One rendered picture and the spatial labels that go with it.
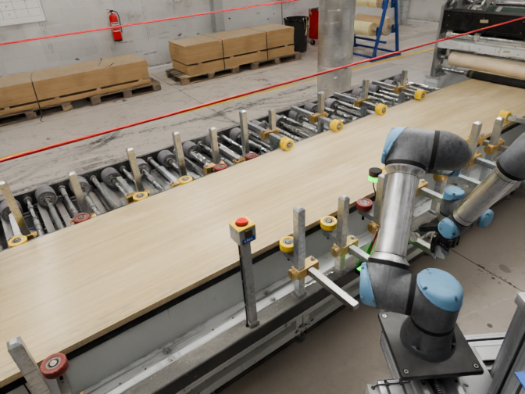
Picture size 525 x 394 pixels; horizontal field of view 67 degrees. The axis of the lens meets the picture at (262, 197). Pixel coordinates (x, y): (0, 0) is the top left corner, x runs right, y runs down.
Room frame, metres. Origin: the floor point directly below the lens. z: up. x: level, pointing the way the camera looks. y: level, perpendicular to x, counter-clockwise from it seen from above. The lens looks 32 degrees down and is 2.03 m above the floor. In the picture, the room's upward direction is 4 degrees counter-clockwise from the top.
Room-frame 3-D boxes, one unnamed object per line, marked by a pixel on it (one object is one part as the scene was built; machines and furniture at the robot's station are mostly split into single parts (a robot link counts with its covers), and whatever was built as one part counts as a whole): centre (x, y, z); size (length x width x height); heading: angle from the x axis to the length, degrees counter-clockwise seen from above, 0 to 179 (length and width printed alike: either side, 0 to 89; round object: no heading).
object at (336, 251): (1.42, -0.37, 0.83); 0.14 x 0.06 x 0.05; 124
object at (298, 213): (1.27, -0.14, 0.93); 0.04 x 0.04 x 0.48; 34
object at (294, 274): (1.28, -0.16, 0.84); 0.14 x 0.06 x 0.05; 124
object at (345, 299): (1.23, -0.21, 0.84); 0.44 x 0.03 x 0.04; 34
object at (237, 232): (1.12, 0.08, 1.18); 0.07 x 0.07 x 0.08; 34
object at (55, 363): (0.84, 0.73, 0.85); 0.08 x 0.08 x 0.11
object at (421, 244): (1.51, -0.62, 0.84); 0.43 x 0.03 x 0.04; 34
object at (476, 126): (1.96, -1.18, 0.94); 0.04 x 0.04 x 0.48; 34
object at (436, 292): (0.74, -0.44, 1.21); 0.13 x 0.12 x 0.14; 66
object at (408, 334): (0.73, -0.45, 1.09); 0.15 x 0.15 x 0.10
